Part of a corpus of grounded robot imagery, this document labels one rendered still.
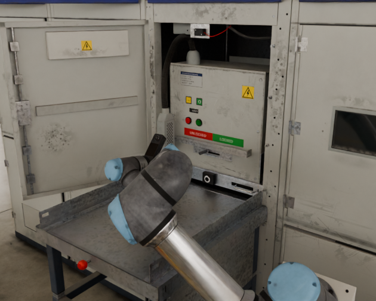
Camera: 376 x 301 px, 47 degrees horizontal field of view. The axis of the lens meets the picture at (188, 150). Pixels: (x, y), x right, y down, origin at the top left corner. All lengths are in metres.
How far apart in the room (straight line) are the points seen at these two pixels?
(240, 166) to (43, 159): 0.86
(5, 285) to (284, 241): 1.84
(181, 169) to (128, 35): 1.04
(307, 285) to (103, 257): 0.70
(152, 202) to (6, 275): 2.17
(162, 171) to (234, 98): 0.86
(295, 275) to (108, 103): 1.21
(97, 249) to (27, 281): 1.49
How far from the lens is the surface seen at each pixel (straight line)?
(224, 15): 1.76
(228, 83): 1.82
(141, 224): 1.03
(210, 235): 1.55
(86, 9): 2.32
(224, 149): 1.85
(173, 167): 1.03
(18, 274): 3.09
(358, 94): 1.54
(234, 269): 1.76
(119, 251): 1.52
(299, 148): 1.65
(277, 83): 1.67
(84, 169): 2.05
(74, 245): 1.58
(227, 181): 1.93
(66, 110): 1.94
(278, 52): 1.65
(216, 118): 1.89
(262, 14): 1.68
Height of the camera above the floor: 1.63
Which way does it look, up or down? 18 degrees down
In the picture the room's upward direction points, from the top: straight up
